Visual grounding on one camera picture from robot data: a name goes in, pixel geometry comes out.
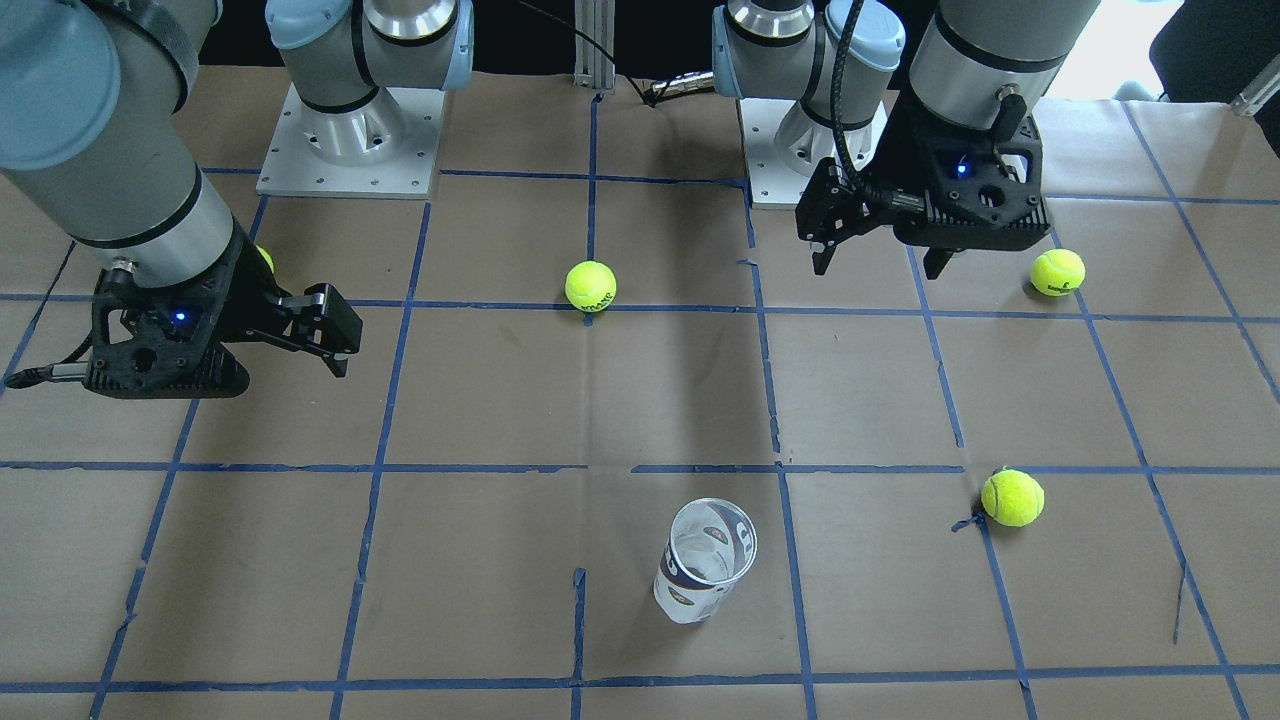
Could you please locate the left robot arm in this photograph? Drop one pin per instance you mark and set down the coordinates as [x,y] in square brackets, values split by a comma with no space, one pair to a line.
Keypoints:
[849,63]

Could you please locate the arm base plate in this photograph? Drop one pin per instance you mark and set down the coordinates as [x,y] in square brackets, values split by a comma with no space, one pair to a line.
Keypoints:
[385,150]
[782,146]

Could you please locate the tennis ball near base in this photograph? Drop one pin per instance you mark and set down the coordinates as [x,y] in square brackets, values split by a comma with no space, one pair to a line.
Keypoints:
[1057,272]
[265,255]

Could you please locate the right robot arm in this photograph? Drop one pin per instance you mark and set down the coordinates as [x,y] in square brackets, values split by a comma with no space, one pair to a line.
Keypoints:
[89,92]

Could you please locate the tennis ball between bases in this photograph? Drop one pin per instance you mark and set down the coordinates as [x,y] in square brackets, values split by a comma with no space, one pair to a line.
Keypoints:
[590,286]

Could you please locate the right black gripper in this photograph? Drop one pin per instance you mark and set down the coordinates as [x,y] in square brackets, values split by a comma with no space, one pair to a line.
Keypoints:
[243,287]

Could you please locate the aluminium frame post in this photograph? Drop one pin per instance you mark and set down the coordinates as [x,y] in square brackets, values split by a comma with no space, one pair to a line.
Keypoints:
[593,22]

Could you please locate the clear Wilson tennis ball can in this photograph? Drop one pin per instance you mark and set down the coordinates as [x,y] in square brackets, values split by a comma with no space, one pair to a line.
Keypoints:
[712,544]

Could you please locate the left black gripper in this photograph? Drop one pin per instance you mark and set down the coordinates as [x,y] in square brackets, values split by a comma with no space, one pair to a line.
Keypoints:
[905,150]

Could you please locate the tennis ball by torn tape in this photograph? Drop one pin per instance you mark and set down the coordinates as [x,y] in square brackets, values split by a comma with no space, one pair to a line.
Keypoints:
[1012,498]

